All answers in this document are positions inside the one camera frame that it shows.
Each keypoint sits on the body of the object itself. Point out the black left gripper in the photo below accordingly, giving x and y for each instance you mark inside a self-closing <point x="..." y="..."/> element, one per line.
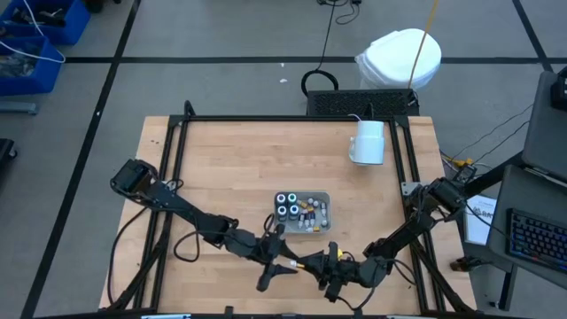
<point x="261" y="250"/>

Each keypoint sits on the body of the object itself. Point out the large bottle black tip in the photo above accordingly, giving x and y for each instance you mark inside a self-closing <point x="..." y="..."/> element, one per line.
<point x="281" y="210"/>

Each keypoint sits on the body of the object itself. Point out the white paper sheet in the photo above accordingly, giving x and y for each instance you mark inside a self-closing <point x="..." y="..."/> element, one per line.
<point x="478" y="221"/>

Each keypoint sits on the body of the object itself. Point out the grey plastic caddy bin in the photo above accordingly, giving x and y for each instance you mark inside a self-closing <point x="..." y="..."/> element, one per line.
<point x="325" y="195"/>

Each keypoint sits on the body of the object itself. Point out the small dropper bottle blue label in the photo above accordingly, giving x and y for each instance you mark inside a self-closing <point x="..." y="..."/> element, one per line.
<point x="307" y="221"/>

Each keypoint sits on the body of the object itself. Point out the white lidded trash can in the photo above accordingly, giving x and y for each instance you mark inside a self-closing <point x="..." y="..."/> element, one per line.
<point x="398" y="57"/>

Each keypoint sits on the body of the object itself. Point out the black aluminium rig frame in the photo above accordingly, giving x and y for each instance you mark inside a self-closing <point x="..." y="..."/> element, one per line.
<point x="288" y="118"/>

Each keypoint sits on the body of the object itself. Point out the grey bar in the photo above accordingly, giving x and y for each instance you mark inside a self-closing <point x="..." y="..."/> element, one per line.
<point x="17" y="107"/>

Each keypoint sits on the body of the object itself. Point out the black desk device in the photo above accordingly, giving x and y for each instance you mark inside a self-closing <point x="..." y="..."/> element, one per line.
<point x="559" y="88"/>

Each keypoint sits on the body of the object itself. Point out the large bottle green tip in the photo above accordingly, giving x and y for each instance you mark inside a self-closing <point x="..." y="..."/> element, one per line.
<point x="292" y="197"/>

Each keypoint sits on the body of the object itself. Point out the black backlit keyboard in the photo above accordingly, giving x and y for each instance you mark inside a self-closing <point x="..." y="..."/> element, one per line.
<point x="538" y="239"/>

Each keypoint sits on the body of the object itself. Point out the blue plastic storage bin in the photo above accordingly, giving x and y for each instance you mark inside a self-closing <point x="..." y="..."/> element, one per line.
<point x="22" y="66"/>
<point x="44" y="17"/>

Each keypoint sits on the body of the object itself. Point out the black-tipped bottle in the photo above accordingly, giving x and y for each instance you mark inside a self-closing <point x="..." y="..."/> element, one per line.
<point x="281" y="198"/>

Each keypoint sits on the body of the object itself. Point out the large bottle blue tip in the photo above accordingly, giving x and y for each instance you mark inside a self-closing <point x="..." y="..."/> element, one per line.
<point x="293" y="209"/>

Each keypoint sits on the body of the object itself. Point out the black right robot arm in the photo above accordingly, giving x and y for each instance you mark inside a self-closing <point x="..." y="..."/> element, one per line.
<point x="412" y="226"/>

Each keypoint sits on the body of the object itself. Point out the grey desk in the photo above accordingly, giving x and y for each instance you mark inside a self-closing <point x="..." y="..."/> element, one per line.
<point x="527" y="195"/>

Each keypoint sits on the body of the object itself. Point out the black perforated computer case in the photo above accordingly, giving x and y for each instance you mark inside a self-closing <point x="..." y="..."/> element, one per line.
<point x="359" y="103"/>

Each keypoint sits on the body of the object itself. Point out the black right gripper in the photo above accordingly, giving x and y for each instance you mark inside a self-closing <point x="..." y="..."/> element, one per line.
<point x="350" y="272"/>

